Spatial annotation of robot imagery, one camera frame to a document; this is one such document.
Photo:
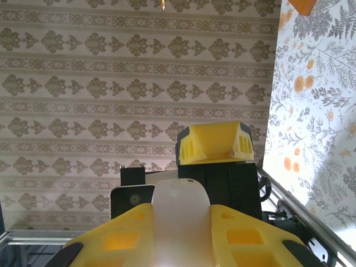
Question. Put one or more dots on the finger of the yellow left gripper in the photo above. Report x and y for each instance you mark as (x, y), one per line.
(214, 142)

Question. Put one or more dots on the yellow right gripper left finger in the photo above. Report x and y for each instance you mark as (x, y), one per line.
(119, 244)

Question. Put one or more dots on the aluminium frame post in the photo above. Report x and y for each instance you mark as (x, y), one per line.
(33, 236)

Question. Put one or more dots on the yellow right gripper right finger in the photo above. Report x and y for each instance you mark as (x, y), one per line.
(250, 244)

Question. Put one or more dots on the orange wooden board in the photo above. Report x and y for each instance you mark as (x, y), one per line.
(303, 7)

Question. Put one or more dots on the white earbud charging case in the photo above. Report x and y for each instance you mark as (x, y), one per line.
(180, 222)

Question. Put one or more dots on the aluminium rail beam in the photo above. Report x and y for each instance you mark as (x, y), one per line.
(300, 204)

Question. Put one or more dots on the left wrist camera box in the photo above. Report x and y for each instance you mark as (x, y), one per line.
(133, 198)

